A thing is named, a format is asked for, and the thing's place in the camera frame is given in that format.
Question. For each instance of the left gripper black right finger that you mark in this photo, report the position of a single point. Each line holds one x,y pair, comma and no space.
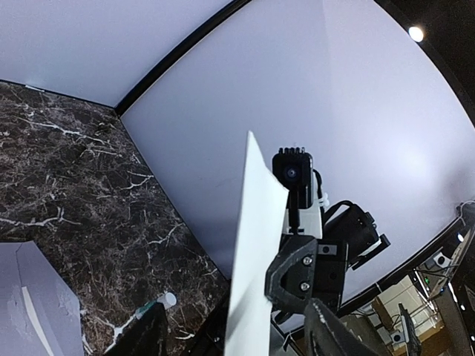
326,335

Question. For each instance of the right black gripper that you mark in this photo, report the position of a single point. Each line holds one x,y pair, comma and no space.
306,267

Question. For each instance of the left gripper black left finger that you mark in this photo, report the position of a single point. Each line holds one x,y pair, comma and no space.
147,337

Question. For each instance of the grey envelope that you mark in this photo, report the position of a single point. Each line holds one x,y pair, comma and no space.
40,314

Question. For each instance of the beige letter paper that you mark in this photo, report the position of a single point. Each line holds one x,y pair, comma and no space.
33,317

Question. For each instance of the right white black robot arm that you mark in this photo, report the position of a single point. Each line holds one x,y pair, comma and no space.
348,223

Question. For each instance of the black front rail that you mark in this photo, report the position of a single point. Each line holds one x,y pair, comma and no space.
210,338

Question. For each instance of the right black frame post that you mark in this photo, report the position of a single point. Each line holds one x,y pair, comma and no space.
177,53

